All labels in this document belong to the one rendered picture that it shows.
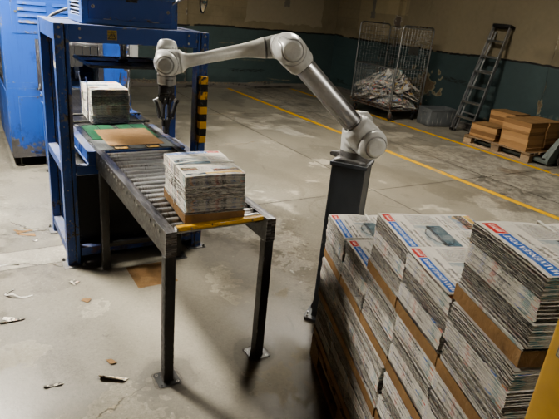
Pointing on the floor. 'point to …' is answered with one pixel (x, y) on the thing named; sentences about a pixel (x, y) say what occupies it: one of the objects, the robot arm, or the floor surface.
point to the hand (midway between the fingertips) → (165, 126)
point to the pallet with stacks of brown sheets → (515, 134)
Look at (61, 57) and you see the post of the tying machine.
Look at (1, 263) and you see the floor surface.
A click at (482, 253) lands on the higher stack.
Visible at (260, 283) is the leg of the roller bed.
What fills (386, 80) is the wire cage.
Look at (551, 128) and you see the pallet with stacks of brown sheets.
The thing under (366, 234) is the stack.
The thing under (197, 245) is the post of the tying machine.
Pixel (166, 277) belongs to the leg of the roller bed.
